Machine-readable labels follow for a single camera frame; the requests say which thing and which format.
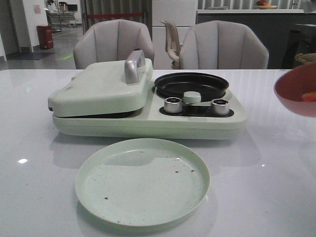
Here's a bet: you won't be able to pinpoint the grey counter with white top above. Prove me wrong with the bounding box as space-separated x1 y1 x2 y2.
196 9 316 70

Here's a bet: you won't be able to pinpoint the black round frying pan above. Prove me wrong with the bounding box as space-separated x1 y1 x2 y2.
155 72 229 102

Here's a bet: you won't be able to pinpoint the beige office chair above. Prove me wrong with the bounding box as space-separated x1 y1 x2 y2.
161 20 181 70

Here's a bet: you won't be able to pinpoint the pink bowl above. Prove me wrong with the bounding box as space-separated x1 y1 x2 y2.
274 63 316 117

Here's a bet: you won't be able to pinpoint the right grey upholstered chair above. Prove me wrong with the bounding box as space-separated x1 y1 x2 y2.
180 20 269 70

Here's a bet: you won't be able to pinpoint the left grey upholstered chair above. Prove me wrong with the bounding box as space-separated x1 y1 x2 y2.
73 19 154 69

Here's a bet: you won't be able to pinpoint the mint green breakfast maker base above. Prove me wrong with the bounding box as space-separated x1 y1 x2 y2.
52 88 247 140

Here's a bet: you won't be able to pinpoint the red bin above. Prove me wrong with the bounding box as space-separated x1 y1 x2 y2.
37 25 53 49

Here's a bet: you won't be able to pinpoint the red barrier tape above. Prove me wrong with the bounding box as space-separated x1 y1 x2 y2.
86 12 144 19

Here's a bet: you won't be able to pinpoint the mint green breakfast maker lid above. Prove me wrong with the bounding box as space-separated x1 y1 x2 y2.
48 50 153 118

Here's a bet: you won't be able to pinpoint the grey upholstered chair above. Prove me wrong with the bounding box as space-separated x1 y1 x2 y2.
73 19 154 69
180 20 269 70

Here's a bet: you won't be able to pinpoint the right silver control knob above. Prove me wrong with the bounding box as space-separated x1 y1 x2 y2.
210 99 230 116

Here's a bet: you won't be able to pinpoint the silver control knob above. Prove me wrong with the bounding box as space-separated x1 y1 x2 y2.
163 97 182 114
210 99 230 116

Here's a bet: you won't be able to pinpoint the cooked shrimp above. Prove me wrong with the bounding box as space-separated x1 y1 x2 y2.
302 91 316 102

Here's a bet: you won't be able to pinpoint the white cabinet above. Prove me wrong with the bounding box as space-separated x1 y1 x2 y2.
152 0 198 70

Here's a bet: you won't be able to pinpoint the mint green round plate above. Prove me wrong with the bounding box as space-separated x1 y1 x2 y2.
75 138 210 228

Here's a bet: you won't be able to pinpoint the left silver control knob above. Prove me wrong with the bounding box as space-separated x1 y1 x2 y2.
163 97 182 114

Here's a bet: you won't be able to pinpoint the fruit plate on counter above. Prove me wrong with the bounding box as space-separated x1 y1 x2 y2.
255 0 277 9

